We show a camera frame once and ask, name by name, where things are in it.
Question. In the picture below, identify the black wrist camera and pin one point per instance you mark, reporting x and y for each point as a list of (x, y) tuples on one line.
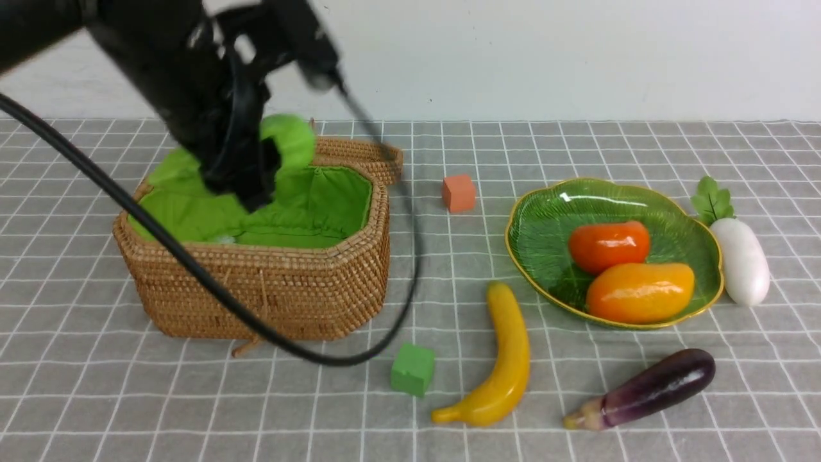
[(282, 32)]

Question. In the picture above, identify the grey checked tablecloth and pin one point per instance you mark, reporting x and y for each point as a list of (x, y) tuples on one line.
[(86, 377)]

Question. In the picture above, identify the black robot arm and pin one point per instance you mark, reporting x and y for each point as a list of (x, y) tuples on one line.
[(30, 27)]

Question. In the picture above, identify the green cucumber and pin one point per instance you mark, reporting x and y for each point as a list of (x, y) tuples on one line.
[(294, 138)]

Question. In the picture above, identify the orange foam cube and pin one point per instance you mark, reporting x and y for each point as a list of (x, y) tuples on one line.
[(458, 193)]

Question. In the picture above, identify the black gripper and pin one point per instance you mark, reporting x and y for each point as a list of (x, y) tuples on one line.
[(168, 50)]

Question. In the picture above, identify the yellow banana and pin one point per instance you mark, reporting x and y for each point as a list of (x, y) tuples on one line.
[(502, 390)]

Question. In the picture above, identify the orange mango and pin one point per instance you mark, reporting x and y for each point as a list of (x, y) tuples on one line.
[(641, 293)]

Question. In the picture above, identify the green foam cube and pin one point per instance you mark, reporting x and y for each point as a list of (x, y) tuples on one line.
[(412, 370)]

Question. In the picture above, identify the wicker basket with green lining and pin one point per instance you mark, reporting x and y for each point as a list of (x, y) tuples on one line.
[(313, 265)]

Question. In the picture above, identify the orange persimmon with leaf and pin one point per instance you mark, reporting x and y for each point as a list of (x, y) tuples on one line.
[(597, 247)]

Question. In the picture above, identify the purple eggplant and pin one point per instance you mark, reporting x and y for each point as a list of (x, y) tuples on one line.
[(667, 383)]

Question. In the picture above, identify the green leaf-shaped glass plate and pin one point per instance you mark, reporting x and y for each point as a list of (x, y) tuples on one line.
[(540, 226)]

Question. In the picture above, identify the white radish with leaves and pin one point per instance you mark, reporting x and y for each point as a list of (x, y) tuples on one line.
[(744, 263)]

